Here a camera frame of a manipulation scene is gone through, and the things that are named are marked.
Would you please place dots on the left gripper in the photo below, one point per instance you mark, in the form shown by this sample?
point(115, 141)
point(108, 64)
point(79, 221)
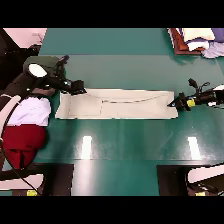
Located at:
point(78, 87)

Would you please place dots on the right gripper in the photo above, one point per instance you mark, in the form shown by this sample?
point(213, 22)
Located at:
point(182, 101)

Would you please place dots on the cream shirt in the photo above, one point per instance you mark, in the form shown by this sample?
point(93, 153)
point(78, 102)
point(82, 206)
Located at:
point(133, 106)

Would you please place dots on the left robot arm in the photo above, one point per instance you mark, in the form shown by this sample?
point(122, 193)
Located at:
point(20, 85)

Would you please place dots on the dark green garment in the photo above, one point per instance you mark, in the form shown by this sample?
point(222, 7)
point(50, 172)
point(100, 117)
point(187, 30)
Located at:
point(46, 61)

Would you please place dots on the white garment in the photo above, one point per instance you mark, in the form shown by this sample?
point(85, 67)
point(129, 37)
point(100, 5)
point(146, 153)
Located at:
point(197, 35)
point(31, 111)

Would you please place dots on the lavender garment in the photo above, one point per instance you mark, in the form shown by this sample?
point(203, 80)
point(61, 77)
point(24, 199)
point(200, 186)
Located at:
point(215, 50)

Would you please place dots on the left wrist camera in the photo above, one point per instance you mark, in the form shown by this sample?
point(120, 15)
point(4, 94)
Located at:
point(63, 60)

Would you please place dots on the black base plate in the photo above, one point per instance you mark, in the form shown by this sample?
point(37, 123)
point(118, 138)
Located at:
point(60, 180)
point(170, 180)

